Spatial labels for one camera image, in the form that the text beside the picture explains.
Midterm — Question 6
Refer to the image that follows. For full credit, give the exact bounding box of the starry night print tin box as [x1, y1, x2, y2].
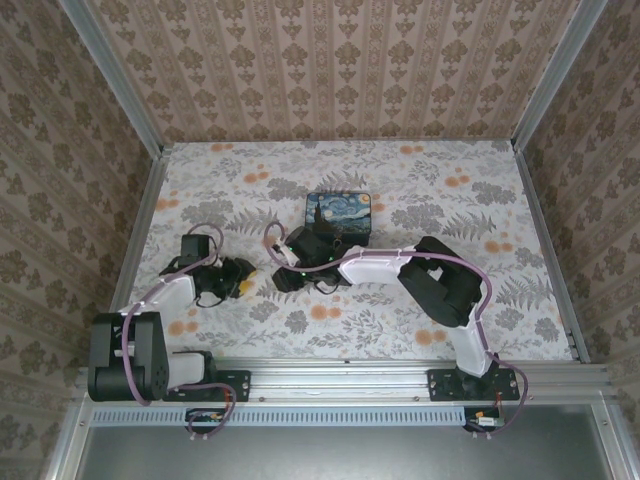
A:
[305, 191, 374, 239]

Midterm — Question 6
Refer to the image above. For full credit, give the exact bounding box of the floral table cover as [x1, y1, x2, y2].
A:
[113, 139, 577, 362]

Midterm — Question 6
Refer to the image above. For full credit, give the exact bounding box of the grey metal sheet panel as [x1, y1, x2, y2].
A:
[79, 424, 611, 480]

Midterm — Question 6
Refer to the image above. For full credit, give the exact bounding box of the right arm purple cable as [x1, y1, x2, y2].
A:
[263, 221, 530, 441]

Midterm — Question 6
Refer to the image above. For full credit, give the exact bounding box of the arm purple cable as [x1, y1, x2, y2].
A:
[122, 223, 236, 444]
[263, 221, 530, 441]

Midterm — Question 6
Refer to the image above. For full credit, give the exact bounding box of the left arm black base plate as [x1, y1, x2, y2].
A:
[162, 368, 251, 403]

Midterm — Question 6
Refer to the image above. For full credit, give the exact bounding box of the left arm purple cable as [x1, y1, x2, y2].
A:
[122, 223, 236, 444]

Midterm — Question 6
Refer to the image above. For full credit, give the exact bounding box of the wide aluminium frame rail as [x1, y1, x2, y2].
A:
[73, 360, 617, 404]

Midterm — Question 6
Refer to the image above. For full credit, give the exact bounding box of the grey slotted cable duct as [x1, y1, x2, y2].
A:
[92, 406, 469, 427]

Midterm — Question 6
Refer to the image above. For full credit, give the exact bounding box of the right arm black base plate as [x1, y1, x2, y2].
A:
[428, 368, 521, 402]

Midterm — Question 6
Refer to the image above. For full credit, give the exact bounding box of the aluminium frame post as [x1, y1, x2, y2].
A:
[57, 0, 167, 157]
[510, 0, 614, 151]

